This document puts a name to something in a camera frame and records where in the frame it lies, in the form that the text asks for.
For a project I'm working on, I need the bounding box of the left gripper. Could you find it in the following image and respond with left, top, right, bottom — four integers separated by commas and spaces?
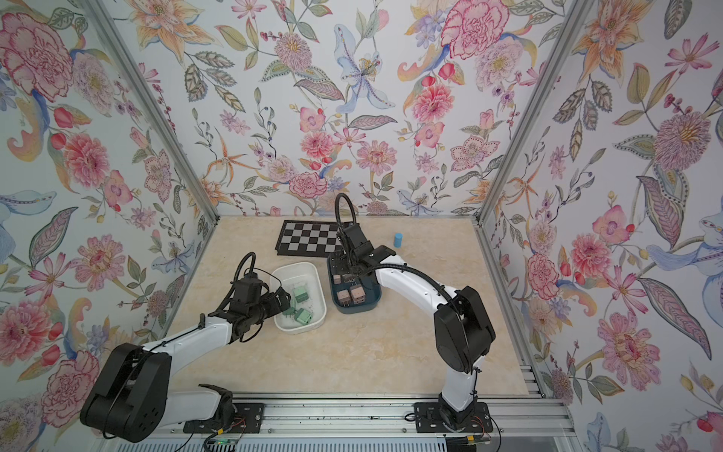
247, 284, 293, 326

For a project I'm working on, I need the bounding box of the teal storage box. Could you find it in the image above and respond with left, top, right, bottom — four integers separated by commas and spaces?
327, 253, 382, 315

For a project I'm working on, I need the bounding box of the white storage box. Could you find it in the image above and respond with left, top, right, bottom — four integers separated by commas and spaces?
269, 262, 328, 335

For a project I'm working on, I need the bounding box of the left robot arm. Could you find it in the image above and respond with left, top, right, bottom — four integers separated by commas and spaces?
79, 252, 291, 443

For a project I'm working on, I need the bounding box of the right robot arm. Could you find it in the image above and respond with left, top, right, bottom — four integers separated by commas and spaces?
331, 193, 496, 432

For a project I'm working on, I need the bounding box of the black white chessboard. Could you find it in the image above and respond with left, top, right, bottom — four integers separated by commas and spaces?
275, 220, 343, 258

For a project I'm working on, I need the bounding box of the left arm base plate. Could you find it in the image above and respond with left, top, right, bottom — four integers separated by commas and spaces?
183, 402, 265, 435

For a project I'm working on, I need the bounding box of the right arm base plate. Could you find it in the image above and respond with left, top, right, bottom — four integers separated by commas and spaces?
412, 401, 494, 434

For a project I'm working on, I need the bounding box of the aluminium rail frame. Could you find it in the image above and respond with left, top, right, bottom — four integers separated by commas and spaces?
92, 395, 582, 451

